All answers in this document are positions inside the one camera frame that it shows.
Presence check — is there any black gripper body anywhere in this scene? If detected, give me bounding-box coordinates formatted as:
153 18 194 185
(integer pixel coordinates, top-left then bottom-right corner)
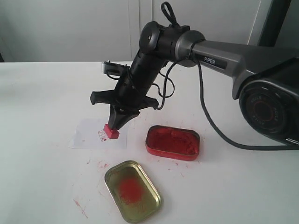
90 70 159 111

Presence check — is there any red plastic stamp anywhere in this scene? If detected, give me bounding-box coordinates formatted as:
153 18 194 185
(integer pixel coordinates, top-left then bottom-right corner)
103 124 120 140

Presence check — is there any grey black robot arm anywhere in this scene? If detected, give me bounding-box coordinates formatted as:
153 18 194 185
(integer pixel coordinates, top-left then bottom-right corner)
90 21 299 151

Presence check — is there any red ink pad tin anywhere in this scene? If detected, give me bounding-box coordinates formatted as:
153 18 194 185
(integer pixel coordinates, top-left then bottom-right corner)
145 125 200 161

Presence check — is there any white paper sheet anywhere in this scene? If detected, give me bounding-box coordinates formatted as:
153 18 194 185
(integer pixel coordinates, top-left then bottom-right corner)
69 119 129 150

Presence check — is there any gold tin lid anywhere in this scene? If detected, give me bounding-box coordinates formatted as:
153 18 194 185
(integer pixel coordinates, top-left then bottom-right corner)
104 160 162 224

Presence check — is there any white cabinet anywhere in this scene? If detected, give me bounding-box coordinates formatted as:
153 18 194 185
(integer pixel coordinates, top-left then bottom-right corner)
0 0 271 62

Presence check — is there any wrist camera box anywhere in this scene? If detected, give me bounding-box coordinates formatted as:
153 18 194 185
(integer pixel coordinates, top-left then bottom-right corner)
102 61 129 77

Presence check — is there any black cable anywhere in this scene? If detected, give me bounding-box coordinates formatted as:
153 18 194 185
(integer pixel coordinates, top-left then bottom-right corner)
106 1 299 150

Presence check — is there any dark vertical post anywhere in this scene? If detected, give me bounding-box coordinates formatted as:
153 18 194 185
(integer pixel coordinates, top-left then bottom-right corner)
257 0 299 49

